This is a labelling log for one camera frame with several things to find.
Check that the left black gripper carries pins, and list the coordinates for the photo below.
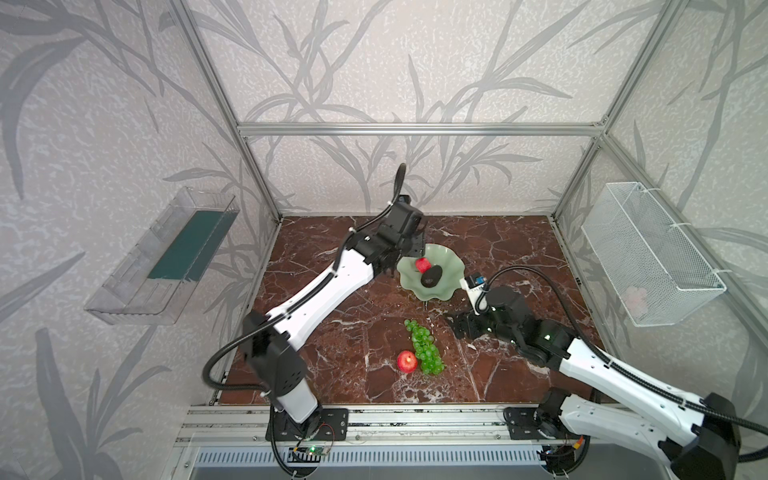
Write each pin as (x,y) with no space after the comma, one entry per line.
(414,245)

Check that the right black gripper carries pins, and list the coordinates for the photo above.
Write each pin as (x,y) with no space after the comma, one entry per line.
(471,325)

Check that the red fake apple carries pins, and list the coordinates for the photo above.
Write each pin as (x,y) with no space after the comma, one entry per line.
(422,265)
(407,361)

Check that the dark fake avocado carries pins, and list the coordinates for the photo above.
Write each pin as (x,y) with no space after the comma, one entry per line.
(431,278)

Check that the green fake grape bunch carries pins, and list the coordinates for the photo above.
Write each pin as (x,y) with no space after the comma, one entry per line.
(425,349)

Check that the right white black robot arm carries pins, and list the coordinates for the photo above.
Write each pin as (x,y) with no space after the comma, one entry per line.
(695,437)

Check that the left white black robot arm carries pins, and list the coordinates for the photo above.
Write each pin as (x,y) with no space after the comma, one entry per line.
(271,342)

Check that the green scalloped fruit bowl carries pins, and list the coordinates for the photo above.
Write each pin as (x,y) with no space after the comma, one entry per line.
(453,272)

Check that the pink object in basket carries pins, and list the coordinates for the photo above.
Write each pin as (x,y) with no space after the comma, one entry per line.
(635,300)

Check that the small green circuit board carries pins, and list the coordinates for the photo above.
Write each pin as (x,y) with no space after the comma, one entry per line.
(312,453)

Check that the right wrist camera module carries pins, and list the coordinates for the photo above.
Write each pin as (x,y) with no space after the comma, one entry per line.
(473,285)

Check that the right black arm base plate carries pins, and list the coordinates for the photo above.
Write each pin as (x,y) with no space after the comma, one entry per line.
(525,423)

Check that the white wire mesh basket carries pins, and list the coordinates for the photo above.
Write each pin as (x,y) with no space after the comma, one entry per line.
(639,244)

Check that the aluminium frame crossbar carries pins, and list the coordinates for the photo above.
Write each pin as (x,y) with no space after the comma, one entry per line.
(252,130)

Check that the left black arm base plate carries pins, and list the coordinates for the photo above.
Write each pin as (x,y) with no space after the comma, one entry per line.
(325,424)

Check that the clear plastic wall tray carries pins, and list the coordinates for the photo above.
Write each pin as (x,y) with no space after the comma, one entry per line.
(155,281)

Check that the aluminium front rail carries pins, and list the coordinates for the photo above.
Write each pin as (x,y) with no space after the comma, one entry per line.
(412,424)

